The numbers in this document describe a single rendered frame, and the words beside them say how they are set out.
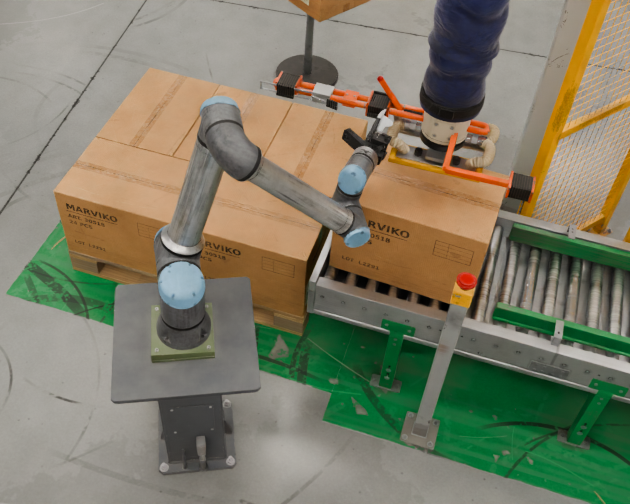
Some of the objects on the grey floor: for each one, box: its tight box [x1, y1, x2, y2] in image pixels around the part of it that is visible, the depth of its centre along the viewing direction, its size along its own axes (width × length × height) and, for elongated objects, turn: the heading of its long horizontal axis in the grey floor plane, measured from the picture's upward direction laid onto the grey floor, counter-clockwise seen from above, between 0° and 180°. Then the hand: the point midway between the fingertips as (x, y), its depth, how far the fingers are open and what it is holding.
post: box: [411, 282, 475, 439], centre depth 310 cm, size 7×7×100 cm
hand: (378, 125), depth 287 cm, fingers open, 14 cm apart
